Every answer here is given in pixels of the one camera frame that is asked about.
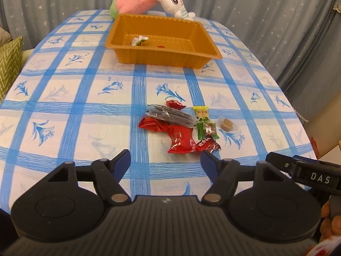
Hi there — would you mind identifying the small red candy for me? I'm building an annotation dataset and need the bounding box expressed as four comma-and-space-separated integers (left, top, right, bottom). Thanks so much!
166, 99, 186, 110

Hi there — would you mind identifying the grey clear snack packet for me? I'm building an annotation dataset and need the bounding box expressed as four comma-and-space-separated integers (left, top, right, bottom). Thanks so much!
146, 104, 197, 128

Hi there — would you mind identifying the blue checkered tablecloth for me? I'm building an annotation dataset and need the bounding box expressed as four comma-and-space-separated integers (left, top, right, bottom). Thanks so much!
0, 9, 318, 214

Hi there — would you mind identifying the beige cushion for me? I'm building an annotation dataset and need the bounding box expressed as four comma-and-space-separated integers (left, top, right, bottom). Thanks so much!
0, 27, 12, 46

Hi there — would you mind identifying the person's right hand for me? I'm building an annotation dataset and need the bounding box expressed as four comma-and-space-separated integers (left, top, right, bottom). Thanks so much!
320, 201, 341, 241

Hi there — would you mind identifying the clear brown candy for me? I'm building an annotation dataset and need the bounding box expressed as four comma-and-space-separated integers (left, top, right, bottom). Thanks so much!
217, 116, 239, 132

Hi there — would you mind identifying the red orange snack packet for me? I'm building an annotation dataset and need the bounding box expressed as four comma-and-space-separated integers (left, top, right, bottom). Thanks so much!
139, 116, 169, 132

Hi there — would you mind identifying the yellow candy packet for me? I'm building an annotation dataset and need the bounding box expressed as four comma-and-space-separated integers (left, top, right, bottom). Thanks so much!
193, 106, 209, 120

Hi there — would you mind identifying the green clear candy packet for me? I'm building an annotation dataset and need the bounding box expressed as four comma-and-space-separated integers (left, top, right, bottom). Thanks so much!
196, 117, 220, 140

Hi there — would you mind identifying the white bunny plush toy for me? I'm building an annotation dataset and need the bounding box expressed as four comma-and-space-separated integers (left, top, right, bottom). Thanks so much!
156, 0, 195, 21

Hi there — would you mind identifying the red crinkled snack packet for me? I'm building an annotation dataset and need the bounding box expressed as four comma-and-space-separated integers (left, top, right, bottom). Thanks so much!
167, 124, 196, 154

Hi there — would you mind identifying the green zigzag cushion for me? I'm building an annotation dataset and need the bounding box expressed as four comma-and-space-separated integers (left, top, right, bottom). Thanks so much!
0, 36, 23, 102

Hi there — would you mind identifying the orange plastic tray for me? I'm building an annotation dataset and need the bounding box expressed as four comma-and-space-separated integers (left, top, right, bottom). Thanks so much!
105, 15, 223, 69

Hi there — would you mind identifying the dark red snack packet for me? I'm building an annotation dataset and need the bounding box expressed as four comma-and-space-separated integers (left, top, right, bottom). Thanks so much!
195, 137, 221, 153

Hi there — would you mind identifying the pink plush toy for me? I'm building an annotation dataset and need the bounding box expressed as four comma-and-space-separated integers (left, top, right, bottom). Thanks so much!
109, 0, 158, 19

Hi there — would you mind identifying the grey star curtain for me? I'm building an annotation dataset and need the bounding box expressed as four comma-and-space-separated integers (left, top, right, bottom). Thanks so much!
1, 0, 340, 120

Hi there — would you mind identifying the white green snack packet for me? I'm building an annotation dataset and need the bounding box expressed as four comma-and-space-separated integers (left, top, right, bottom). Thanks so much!
131, 35, 149, 46

